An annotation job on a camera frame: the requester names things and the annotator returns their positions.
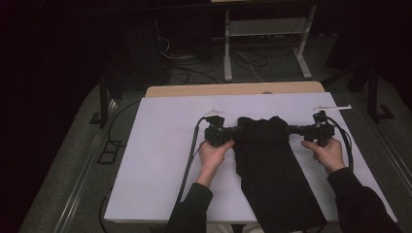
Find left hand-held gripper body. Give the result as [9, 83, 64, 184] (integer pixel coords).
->
[203, 108, 235, 148]

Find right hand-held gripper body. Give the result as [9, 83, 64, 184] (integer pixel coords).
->
[299, 104, 353, 149]

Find black shorts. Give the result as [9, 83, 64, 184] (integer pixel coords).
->
[232, 116, 328, 233]

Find person's left hand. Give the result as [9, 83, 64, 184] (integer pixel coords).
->
[195, 139, 236, 189]

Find person's right hand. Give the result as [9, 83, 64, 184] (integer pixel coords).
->
[300, 138, 347, 176]

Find white foam board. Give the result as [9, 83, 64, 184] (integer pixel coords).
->
[104, 91, 398, 225]

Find white metal stand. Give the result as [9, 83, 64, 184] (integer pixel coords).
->
[223, 4, 318, 82]

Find person's light trousers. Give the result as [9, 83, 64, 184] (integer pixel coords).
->
[207, 222, 251, 233]

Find black stand with flat foot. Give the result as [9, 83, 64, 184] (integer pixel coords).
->
[88, 74, 113, 129]

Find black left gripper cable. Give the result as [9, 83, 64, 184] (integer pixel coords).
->
[173, 116, 208, 212]

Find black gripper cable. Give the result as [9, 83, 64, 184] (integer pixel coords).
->
[173, 116, 208, 212]
[325, 116, 355, 173]

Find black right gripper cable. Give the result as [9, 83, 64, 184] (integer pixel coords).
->
[325, 116, 355, 173]

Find white floor cable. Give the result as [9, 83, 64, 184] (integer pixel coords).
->
[236, 50, 264, 83]

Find tangle of black floor cables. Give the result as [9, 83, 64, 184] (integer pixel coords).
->
[156, 35, 224, 85]

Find metal floor rail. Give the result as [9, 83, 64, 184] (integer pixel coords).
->
[351, 93, 412, 192]
[52, 100, 120, 233]

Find black floor cable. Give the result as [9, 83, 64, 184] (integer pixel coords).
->
[98, 187, 113, 233]
[107, 98, 142, 149]

